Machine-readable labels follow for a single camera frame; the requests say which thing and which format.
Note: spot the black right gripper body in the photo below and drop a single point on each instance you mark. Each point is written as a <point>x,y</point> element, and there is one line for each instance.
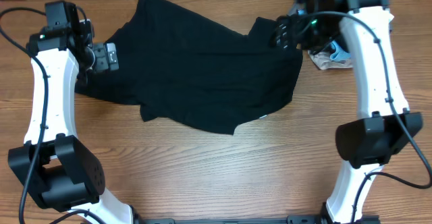
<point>303,32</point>

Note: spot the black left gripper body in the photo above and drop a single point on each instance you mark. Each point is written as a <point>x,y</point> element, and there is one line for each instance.
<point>102,63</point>

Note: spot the dark teal t-shirt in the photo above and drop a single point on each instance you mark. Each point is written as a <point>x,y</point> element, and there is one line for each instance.
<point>177,64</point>

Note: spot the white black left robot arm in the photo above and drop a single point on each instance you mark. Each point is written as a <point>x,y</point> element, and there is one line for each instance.
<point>56,170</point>

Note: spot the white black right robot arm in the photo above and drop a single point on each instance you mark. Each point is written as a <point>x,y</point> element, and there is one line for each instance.
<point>384,124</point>

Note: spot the beige garment in pile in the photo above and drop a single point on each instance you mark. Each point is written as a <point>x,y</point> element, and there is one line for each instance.
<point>323,62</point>

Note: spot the light blue garment in pile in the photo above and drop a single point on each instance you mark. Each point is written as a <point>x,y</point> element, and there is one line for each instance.
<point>338,54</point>

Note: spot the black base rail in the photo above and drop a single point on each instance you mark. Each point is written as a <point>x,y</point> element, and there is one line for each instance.
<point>233,220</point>

